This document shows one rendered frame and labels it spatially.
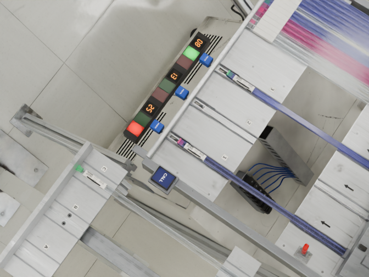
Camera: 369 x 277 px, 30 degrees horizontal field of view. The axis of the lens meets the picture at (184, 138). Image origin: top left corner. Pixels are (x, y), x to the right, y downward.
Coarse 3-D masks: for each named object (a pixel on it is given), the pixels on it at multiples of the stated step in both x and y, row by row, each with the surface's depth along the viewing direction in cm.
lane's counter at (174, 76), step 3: (174, 69) 180; (171, 72) 179; (174, 72) 179; (177, 72) 179; (168, 75) 179; (171, 75) 179; (174, 75) 179; (177, 75) 179; (180, 75) 179; (171, 78) 179; (174, 78) 179; (177, 78) 179; (174, 81) 179; (177, 81) 179
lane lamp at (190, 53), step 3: (186, 48) 181; (189, 48) 181; (192, 48) 181; (186, 51) 181; (189, 51) 181; (192, 51) 181; (195, 51) 181; (183, 54) 181; (186, 54) 181; (189, 54) 181; (192, 54) 181; (195, 54) 181; (198, 54) 181; (189, 57) 180; (192, 57) 180; (195, 57) 180
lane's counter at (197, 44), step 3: (198, 36) 182; (195, 39) 182; (198, 39) 182; (201, 39) 182; (192, 42) 182; (195, 42) 182; (198, 42) 182; (201, 42) 182; (204, 42) 182; (192, 45) 181; (195, 45) 181; (198, 45) 181; (201, 45) 181; (198, 48) 181; (201, 48) 181
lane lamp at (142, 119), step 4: (140, 112) 176; (136, 116) 176; (140, 116) 176; (144, 116) 176; (136, 120) 176; (140, 120) 176; (144, 120) 176; (148, 120) 176; (140, 124) 176; (144, 124) 176
